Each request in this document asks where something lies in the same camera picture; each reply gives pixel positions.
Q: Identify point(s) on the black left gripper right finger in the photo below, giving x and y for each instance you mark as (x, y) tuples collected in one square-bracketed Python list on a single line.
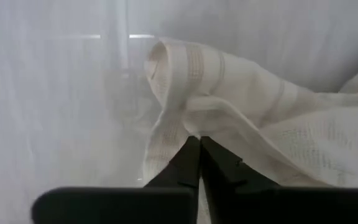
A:
[(228, 186)]

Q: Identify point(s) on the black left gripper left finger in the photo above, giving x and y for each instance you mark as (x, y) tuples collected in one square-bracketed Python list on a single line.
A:
[(179, 174)]

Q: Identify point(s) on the cream plaid towel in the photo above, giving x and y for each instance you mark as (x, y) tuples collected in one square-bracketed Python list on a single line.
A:
[(228, 87)]

